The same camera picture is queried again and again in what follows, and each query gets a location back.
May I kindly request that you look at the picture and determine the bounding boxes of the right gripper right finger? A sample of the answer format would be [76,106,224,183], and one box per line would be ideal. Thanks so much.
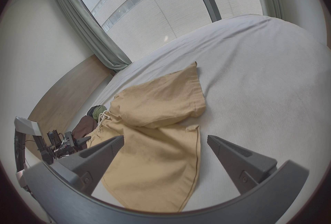
[207,135,278,196]

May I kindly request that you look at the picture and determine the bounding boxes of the brown garment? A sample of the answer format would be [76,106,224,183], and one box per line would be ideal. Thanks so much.
[72,115,100,138]

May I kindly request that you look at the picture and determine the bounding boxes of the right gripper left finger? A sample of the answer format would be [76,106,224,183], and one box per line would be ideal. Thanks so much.
[58,135,125,196]

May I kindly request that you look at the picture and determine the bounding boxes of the window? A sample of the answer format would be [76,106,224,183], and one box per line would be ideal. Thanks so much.
[65,0,264,63]

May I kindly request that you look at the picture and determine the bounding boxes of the green garment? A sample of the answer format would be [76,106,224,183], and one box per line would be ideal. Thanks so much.
[92,105,108,122]

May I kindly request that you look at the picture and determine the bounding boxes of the tan shorts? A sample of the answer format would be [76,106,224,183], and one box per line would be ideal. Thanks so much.
[84,61,206,212]

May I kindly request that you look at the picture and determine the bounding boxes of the bed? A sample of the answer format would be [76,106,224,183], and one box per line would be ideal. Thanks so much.
[24,14,331,214]

